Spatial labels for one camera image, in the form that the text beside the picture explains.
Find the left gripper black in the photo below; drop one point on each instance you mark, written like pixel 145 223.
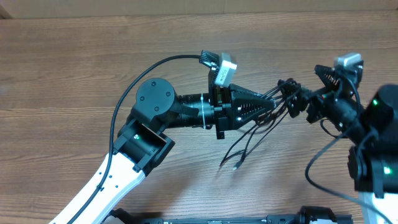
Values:
pixel 225 107

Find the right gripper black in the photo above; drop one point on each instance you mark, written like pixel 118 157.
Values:
pixel 319 101

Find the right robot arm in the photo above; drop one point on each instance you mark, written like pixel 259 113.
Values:
pixel 372 159

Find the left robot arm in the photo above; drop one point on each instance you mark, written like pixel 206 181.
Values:
pixel 141 144

